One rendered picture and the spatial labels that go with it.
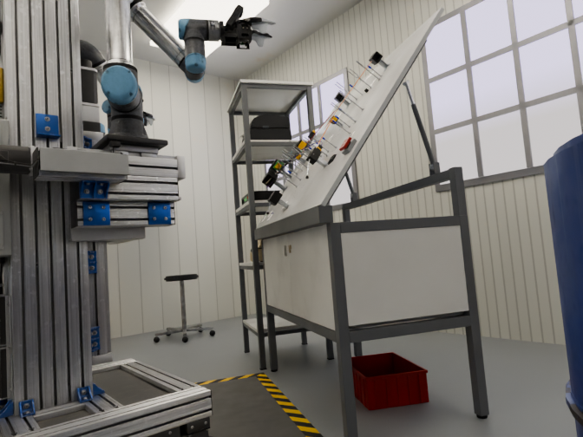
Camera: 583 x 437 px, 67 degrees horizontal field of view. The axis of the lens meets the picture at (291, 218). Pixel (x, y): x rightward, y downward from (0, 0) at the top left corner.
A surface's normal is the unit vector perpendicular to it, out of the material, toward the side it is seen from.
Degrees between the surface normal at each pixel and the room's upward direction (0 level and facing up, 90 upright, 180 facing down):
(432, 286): 90
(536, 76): 90
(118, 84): 98
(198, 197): 90
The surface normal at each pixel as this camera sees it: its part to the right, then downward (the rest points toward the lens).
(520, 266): -0.78, 0.01
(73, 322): 0.62, -0.11
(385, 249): 0.28, -0.10
